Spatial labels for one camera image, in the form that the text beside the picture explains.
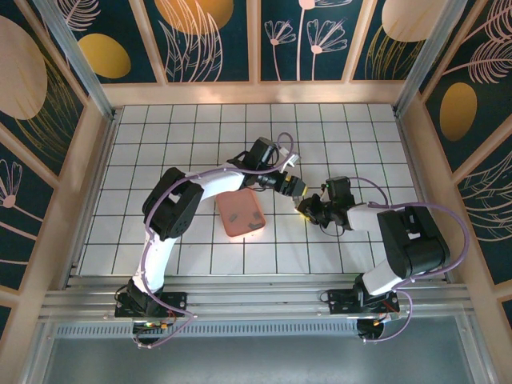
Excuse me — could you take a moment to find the pink plastic tray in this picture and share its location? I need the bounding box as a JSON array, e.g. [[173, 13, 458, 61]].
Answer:
[[215, 188, 267, 241]]

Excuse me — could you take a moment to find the perforated metal strip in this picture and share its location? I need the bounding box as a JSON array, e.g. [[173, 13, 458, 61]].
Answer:
[[55, 322, 361, 338]]

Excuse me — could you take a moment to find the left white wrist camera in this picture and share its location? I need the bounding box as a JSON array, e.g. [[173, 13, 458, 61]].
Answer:
[[278, 148, 302, 168]]

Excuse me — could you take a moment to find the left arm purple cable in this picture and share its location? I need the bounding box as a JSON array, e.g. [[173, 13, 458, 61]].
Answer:
[[134, 131, 297, 350]]

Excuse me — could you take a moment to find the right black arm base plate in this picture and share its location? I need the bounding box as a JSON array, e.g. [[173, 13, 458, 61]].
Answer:
[[327, 288, 401, 317]]

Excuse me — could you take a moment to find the aluminium mounting rail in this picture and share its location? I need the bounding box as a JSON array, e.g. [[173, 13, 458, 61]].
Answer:
[[38, 275, 473, 325]]

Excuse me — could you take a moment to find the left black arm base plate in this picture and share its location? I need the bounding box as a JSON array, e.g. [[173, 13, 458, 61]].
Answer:
[[114, 291, 189, 319]]

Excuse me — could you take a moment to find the aluminium corner post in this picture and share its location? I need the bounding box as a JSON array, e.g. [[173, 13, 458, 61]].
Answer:
[[30, 0, 118, 121], [394, 0, 479, 117]]

